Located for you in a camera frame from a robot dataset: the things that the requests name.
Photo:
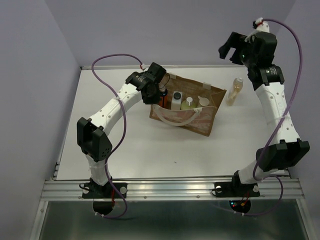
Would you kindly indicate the aluminium frame rail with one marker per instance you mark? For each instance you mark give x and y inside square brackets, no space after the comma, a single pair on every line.
[170,173]

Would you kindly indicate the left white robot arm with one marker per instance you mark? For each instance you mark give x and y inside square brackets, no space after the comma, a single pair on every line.
[92,133]

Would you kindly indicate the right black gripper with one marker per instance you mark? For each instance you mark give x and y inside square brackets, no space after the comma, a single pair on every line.
[237,41]

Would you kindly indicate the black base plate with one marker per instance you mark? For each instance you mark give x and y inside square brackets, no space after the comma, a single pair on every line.
[91,190]
[230,190]

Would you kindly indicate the amber liquid clear bottle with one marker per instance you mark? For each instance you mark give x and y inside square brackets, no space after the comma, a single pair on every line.
[235,89]

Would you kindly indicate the white bottle black cap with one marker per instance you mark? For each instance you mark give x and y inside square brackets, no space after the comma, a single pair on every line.
[176,100]

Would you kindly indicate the green pump bottle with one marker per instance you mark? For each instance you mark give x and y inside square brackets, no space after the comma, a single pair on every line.
[188,104]

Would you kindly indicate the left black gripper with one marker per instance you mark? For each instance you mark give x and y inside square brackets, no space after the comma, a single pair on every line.
[155,100]

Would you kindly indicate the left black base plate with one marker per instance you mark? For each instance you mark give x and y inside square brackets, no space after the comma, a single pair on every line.
[91,190]

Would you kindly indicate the clear pump bottle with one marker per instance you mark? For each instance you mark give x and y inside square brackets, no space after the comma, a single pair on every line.
[203,102]

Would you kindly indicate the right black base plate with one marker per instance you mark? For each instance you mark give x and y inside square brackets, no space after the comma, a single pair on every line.
[230,190]

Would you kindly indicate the brown burlap canvas bag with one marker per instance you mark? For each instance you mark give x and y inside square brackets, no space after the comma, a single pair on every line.
[199,120]

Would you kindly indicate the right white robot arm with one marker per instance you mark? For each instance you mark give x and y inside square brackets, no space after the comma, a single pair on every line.
[285,148]

